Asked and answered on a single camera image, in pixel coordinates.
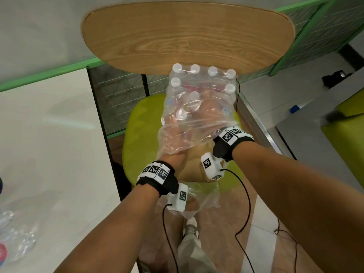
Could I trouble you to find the black device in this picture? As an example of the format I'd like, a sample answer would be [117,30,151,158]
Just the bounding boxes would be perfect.
[321,69,354,89]

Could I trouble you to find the thin black floor cable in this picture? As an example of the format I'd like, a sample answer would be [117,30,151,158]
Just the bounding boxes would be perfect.
[234,78,298,273]

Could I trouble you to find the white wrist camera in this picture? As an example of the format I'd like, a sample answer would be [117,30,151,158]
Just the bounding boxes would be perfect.
[167,182,189,212]
[200,152,225,181]

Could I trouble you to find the person's right forearm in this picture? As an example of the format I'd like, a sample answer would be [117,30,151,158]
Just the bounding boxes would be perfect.
[232,141,364,273]

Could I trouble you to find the green framed mesh fence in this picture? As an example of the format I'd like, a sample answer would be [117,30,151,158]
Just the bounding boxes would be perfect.
[0,0,364,140]

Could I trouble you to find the green chair wooden backrest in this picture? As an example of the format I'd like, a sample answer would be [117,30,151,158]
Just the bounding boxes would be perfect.
[81,1,296,194]

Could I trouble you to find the person's left hand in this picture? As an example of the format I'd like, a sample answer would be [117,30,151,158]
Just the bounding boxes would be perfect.
[159,116,190,169]

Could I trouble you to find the white table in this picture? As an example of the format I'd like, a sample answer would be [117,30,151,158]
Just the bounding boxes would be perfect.
[0,68,138,273]

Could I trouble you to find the pack of water bottles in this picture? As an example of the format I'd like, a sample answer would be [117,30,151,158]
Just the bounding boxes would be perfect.
[164,63,238,126]

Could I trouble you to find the person's left forearm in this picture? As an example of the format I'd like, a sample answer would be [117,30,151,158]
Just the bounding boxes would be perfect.
[54,183,160,273]

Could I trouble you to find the thin black camera cable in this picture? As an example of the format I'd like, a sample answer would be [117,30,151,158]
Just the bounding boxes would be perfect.
[162,204,180,273]
[223,168,256,273]

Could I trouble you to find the person's beige trousers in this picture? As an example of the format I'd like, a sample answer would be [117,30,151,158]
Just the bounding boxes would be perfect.
[177,234,220,273]

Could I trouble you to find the yellow-green upholstered bench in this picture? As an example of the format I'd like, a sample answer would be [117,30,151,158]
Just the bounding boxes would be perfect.
[320,96,364,190]

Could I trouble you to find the person's right hand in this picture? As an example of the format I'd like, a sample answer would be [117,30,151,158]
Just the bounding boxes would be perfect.
[196,98,228,140]

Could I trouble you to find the white sneaker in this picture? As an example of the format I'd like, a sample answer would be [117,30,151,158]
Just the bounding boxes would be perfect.
[183,217,199,239]

